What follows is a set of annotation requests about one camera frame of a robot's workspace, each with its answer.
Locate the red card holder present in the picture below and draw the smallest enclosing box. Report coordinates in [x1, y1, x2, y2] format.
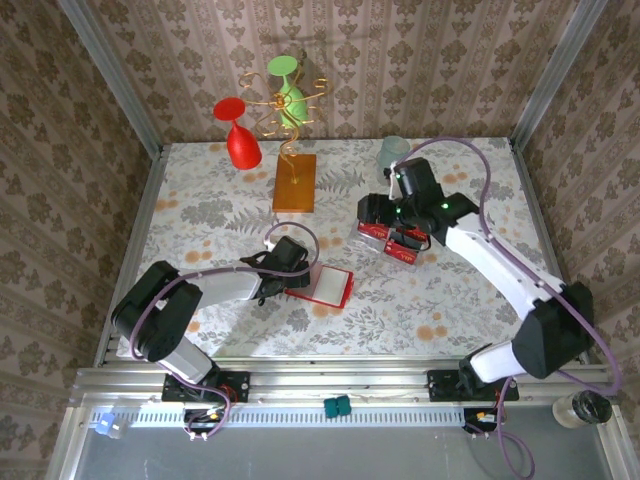
[284, 264, 357, 308]

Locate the clear acrylic card stand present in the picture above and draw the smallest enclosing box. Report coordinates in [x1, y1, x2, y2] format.
[348, 219, 434, 269]

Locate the clear bluish plastic cup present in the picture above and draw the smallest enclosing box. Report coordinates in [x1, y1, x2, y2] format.
[375, 135, 412, 174]

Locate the red wine glass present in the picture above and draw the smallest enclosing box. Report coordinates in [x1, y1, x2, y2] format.
[213, 96, 263, 172]

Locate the teal connector block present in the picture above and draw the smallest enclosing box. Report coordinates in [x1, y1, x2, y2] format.
[323, 396, 353, 419]

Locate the green wine glass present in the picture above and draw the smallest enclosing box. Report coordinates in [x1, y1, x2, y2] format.
[266, 55, 309, 127]

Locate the black terminal with yellow plug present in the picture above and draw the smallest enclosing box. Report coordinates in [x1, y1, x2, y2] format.
[182, 407, 227, 437]
[462, 407, 501, 436]

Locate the grey metal tray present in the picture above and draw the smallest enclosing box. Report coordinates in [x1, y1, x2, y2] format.
[47, 424, 634, 480]

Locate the glass jar with black lid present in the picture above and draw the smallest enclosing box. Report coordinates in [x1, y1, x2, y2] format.
[552, 389, 614, 430]

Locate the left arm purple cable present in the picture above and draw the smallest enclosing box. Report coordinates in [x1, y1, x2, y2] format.
[128, 221, 321, 442]

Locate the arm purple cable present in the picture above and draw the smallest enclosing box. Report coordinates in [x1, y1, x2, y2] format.
[128, 221, 321, 442]
[392, 137, 624, 480]

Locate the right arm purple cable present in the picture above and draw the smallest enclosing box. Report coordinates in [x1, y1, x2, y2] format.
[392, 137, 624, 480]

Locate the gold wire glass rack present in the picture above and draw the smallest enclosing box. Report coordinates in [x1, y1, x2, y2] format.
[238, 71, 332, 214]

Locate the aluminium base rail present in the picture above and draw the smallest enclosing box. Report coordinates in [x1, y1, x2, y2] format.
[69, 363, 624, 407]

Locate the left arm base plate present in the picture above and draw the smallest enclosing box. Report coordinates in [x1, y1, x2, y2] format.
[160, 370, 251, 404]

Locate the slotted cable duct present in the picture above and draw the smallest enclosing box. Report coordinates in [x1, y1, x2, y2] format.
[124, 407, 469, 430]

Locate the aluminium table side rail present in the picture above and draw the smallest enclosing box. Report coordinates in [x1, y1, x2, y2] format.
[94, 144, 169, 371]
[507, 138, 591, 369]

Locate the aluminium frame post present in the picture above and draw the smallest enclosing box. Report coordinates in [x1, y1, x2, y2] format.
[53, 0, 167, 160]
[508, 0, 610, 154]

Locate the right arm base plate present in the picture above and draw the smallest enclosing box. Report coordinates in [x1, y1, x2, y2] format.
[427, 368, 520, 403]

